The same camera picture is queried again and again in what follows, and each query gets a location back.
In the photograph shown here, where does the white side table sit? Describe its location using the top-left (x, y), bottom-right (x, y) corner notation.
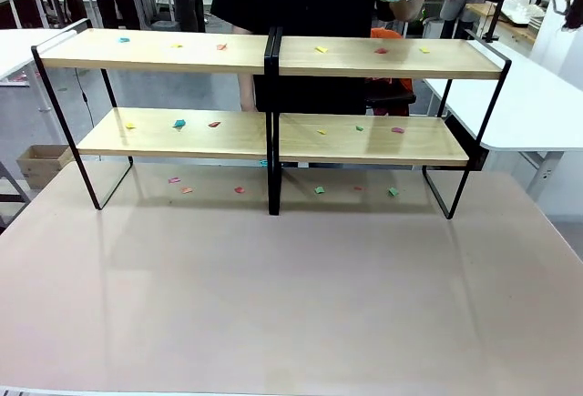
top-left (0, 27), bottom-right (79, 117)

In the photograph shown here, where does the orange chair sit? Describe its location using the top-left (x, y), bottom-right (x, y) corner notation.
top-left (363, 26), bottom-right (417, 117)

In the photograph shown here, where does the black pole with clamp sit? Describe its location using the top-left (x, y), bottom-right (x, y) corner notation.
top-left (464, 0), bottom-right (507, 45)

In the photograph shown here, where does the wooden background workbench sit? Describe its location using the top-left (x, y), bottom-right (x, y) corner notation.
top-left (465, 0), bottom-right (547, 46)

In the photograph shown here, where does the black backpack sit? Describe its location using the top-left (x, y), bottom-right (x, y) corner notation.
top-left (62, 0), bottom-right (88, 25)

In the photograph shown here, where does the bystander in grey trousers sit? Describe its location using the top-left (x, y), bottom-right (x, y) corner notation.
top-left (439, 0), bottom-right (471, 25)

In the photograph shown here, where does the person's left forearm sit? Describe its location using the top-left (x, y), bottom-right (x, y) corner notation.
top-left (390, 0), bottom-right (425, 23)

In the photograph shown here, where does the cardboard box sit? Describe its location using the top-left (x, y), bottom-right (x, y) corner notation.
top-left (16, 144), bottom-right (74, 190)

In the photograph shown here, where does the wooden shelf unit black frame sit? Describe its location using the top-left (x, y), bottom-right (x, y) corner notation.
top-left (271, 26), bottom-right (513, 220)
top-left (30, 16), bottom-right (276, 216)

